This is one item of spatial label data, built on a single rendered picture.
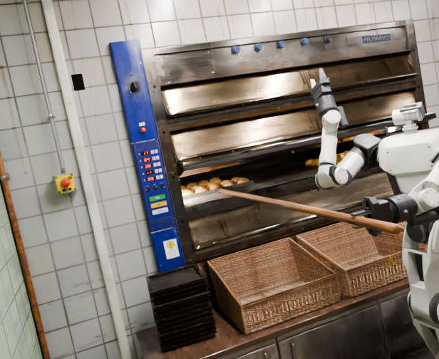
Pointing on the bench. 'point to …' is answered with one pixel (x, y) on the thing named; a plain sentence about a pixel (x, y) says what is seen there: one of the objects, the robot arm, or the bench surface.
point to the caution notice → (171, 248)
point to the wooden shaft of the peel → (322, 213)
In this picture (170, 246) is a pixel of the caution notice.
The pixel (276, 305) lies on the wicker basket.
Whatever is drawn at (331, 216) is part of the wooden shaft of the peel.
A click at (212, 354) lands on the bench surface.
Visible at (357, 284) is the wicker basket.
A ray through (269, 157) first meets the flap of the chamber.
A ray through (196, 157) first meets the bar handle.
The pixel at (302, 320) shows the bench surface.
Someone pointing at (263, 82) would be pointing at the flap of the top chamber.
